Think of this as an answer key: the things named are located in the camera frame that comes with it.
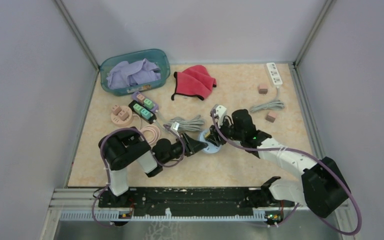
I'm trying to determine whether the teal plastic bin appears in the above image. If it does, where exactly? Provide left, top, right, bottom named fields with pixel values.
left=99, top=48, right=171, bottom=96

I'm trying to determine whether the round pink power socket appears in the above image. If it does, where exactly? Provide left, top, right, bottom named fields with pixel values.
left=110, top=106, right=134, bottom=128

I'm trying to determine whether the red microfiber cloth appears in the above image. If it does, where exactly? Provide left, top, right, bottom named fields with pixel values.
left=171, top=65, right=217, bottom=101

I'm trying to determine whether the pink plug on pink socket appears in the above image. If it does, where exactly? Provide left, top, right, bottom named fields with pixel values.
left=111, top=105, right=122, bottom=115

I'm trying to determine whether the teal plug on black strip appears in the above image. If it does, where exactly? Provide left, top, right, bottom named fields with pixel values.
left=141, top=108, right=153, bottom=121

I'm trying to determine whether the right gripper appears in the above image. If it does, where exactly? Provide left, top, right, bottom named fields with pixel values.
left=205, top=115, right=244, bottom=147

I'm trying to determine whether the bundled grey cable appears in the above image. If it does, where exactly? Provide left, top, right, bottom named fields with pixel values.
left=155, top=114, right=206, bottom=135

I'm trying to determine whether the green plug on black strip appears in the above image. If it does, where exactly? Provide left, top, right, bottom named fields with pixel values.
left=133, top=103, right=143, bottom=115

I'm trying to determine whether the pink plug on purple strip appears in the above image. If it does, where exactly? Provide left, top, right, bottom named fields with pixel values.
left=136, top=93, right=146, bottom=103

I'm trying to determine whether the coiled pink cable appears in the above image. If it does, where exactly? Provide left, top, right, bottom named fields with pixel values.
left=133, top=115, right=162, bottom=145

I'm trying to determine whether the round blue power socket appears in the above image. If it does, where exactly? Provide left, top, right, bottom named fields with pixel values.
left=198, top=129, right=221, bottom=154

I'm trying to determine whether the purple power strip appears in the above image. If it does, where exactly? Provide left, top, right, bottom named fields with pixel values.
left=131, top=91, right=160, bottom=113

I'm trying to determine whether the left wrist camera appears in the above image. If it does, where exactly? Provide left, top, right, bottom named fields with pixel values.
left=170, top=121, right=180, bottom=133

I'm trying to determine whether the grey white-strip cable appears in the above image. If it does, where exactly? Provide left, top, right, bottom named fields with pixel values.
left=249, top=86, right=286, bottom=114

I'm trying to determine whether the lavender cloth in bin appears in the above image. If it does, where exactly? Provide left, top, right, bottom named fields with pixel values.
left=106, top=58, right=161, bottom=90

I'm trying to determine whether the black power strip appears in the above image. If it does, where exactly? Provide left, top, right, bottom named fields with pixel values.
left=128, top=100, right=157, bottom=124

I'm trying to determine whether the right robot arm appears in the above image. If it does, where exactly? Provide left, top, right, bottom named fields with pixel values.
left=204, top=123, right=351, bottom=219

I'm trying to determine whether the brown-pink charger plug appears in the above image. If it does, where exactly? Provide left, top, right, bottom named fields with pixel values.
left=257, top=84, right=269, bottom=95

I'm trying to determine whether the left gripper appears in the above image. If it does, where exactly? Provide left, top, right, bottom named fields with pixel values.
left=160, top=131, right=208, bottom=165

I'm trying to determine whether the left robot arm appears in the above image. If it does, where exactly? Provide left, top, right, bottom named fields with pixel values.
left=98, top=127, right=208, bottom=207

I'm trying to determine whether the white power strip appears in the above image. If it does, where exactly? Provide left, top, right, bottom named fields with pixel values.
left=266, top=62, right=283, bottom=88

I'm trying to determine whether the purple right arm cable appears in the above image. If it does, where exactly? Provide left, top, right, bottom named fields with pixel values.
left=210, top=108, right=362, bottom=237

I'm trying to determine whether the green plug on purple strip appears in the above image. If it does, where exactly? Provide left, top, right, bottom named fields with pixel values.
left=143, top=98, right=155, bottom=109

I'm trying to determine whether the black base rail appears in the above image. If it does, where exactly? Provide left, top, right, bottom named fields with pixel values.
left=95, top=187, right=295, bottom=217

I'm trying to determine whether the pink USB charger plug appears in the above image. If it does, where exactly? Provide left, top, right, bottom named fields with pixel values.
left=265, top=111, right=278, bottom=123

